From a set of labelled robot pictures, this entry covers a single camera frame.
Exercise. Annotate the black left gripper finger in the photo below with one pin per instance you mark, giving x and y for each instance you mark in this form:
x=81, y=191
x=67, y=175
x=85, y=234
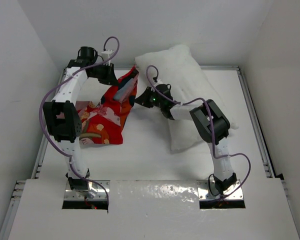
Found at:
x=103, y=79
x=112, y=79

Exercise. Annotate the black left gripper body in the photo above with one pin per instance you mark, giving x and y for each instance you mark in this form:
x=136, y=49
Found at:
x=102, y=70

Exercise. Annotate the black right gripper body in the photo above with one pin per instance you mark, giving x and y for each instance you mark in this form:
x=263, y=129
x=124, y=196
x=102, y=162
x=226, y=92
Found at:
x=157, y=102

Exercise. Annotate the white pillow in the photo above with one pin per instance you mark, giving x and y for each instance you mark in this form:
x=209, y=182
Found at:
x=177, y=67

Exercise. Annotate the red patterned pillowcase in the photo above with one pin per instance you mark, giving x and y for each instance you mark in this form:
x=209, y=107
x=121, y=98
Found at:
x=103, y=123

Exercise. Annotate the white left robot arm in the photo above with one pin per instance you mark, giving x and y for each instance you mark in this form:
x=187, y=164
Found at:
x=60, y=120

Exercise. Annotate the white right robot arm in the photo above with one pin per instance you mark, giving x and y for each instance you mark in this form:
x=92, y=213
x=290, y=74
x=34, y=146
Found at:
x=210, y=122

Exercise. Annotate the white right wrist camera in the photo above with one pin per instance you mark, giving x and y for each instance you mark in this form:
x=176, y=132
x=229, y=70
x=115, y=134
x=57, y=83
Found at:
x=157, y=81

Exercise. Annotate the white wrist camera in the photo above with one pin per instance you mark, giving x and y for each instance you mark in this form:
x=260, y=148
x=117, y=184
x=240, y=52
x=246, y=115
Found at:
x=157, y=81
x=106, y=54

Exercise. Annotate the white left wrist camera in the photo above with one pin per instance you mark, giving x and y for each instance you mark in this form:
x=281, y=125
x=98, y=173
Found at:
x=106, y=54

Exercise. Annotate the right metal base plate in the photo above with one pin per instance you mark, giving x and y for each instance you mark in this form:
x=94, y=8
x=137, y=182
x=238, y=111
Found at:
x=207, y=191

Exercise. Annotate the metal base plate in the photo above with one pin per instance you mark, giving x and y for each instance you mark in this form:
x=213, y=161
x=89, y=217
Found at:
x=207, y=191
x=94, y=192

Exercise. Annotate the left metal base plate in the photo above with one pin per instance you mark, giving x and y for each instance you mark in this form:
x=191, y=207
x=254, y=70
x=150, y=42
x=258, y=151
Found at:
x=94, y=192

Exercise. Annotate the aluminium table frame rail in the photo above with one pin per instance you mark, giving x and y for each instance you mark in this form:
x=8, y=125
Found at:
x=262, y=146

